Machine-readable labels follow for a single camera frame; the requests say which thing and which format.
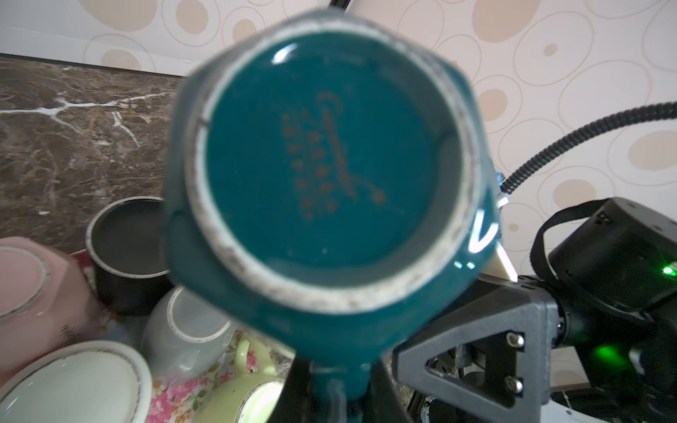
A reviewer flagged pink mug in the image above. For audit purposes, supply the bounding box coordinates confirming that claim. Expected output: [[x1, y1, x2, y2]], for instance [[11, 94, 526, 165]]
[[1, 237, 102, 384]]

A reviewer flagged black mug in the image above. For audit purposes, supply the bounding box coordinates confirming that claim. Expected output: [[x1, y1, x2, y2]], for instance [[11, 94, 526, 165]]
[[86, 196, 173, 317]]

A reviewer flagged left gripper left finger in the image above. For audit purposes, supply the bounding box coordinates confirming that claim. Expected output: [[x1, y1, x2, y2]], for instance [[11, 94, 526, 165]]
[[267, 357, 317, 423]]

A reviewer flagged light green mug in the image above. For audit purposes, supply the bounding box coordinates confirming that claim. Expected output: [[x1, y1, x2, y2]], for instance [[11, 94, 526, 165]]
[[193, 335, 295, 422]]

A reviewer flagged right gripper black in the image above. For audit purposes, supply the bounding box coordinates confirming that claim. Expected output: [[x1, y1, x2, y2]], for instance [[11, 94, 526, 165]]
[[392, 197, 676, 422]]

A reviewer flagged floral serving tray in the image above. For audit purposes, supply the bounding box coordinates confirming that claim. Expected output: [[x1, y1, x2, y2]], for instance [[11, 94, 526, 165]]
[[71, 250, 291, 422]]

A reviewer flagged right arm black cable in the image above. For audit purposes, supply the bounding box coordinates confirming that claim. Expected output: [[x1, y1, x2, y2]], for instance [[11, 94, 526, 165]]
[[499, 101, 677, 196]]

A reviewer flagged dark green mug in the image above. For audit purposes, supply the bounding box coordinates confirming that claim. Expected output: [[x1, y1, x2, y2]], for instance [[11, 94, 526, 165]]
[[163, 9, 499, 422]]

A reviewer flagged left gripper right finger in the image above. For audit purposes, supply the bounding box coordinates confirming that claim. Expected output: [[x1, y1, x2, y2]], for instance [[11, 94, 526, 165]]
[[361, 361, 414, 423]]

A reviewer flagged grey mug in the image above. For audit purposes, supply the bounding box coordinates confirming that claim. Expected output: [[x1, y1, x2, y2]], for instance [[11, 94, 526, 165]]
[[140, 287, 236, 384]]

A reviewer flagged white mug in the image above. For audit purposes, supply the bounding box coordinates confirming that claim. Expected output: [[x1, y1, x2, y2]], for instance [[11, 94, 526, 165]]
[[1, 341, 153, 423]]

